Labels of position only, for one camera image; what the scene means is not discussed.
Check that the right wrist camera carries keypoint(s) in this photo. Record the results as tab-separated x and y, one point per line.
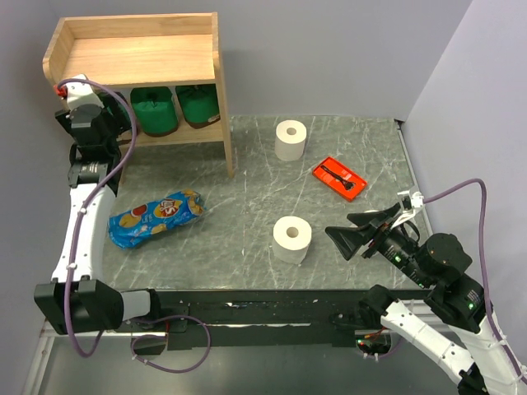
412	203

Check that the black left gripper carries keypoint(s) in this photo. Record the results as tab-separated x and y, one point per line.
114	121

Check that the blue chips bag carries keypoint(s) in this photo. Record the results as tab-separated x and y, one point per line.
129	229

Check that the orange razor package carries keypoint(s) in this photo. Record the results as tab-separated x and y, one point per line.
338	177

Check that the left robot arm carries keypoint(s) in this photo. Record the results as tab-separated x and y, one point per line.
77	299

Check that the white paper towel roll front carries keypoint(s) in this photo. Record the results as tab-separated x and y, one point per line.
292	236

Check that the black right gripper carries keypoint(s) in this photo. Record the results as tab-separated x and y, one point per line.
346	238

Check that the wooden shelf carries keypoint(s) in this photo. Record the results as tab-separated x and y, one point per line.
133	51

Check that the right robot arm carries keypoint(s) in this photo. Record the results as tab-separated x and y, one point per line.
483	363

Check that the white paper towel roll back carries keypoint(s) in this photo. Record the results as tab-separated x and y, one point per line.
290	137

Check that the green roll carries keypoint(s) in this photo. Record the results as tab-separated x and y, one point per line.
199	104
155	110
118	112

